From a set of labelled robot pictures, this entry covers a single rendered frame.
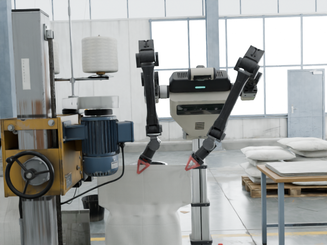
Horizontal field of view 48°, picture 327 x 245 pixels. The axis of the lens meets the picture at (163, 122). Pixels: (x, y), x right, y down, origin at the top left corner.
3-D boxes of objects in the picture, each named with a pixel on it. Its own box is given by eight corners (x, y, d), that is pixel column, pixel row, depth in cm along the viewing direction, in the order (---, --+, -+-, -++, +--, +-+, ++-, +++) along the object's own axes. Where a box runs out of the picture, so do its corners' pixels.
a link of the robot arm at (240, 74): (261, 65, 174) (241, 56, 177) (259, 66, 169) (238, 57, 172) (225, 140, 191) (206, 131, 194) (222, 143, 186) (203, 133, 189)
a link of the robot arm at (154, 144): (161, 124, 191) (145, 125, 191) (162, 126, 180) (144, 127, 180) (163, 146, 192) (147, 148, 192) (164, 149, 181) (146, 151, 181)
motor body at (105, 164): (120, 170, 164) (118, 114, 163) (116, 177, 149) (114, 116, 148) (87, 171, 165) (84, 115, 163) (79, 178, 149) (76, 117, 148)
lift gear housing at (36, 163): (53, 182, 144) (51, 154, 143) (48, 185, 139) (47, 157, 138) (26, 183, 144) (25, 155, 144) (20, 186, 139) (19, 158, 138)
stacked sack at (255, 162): (271, 160, 576) (271, 152, 575) (285, 168, 510) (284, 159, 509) (244, 161, 576) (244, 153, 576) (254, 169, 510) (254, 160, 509)
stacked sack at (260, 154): (289, 156, 538) (289, 147, 537) (296, 161, 496) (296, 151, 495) (244, 157, 547) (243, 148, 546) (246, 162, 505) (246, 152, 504)
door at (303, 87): (324, 146, 990) (323, 68, 977) (325, 146, 980) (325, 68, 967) (287, 147, 991) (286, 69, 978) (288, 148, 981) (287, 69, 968)
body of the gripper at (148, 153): (139, 157, 186) (146, 145, 185) (140, 154, 196) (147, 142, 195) (150, 163, 186) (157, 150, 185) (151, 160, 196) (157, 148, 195)
